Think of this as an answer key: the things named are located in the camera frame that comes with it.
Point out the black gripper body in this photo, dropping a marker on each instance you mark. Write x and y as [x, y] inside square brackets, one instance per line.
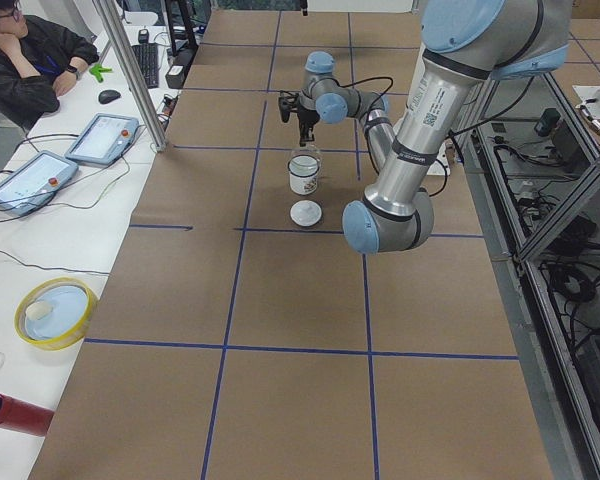
[306, 116]

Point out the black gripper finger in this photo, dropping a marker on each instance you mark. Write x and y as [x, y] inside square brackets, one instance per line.
[311, 136]
[303, 139]

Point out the clear glass funnel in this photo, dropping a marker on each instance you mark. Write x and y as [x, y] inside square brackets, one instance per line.
[307, 152]

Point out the white enamel lid with knob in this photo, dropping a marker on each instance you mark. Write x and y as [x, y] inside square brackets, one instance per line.
[305, 213]

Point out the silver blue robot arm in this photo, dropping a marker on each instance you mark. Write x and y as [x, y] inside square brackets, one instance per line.
[465, 44]

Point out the white enamel mug blue rim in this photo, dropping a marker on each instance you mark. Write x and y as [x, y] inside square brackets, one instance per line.
[303, 185]

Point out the black power adapter box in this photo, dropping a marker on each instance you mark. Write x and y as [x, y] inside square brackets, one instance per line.
[179, 69]

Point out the black keyboard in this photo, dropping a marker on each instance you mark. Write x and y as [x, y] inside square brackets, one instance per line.
[146, 55]

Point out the blue teach pendant tablet far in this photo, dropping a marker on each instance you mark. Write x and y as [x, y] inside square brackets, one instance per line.
[104, 139]

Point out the blue teach pendant tablet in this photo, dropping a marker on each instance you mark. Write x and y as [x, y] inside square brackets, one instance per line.
[104, 139]
[35, 183]

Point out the black computer mouse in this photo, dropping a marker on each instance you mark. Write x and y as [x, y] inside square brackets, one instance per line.
[107, 96]

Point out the green plastic tool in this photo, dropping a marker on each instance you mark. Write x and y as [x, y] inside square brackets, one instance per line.
[98, 71]

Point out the blue teach pendant tablet near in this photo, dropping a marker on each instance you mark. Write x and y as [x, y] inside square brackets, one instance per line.
[35, 183]

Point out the seated person in black jacket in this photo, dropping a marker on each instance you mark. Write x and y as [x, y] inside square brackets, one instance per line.
[40, 61]

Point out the yellow tape roll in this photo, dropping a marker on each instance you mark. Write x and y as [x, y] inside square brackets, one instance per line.
[56, 314]

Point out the red cylinder tube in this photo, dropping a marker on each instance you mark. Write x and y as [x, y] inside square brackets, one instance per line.
[20, 416]

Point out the grey aluminium frame post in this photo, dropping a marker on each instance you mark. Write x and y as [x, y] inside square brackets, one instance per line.
[122, 47]

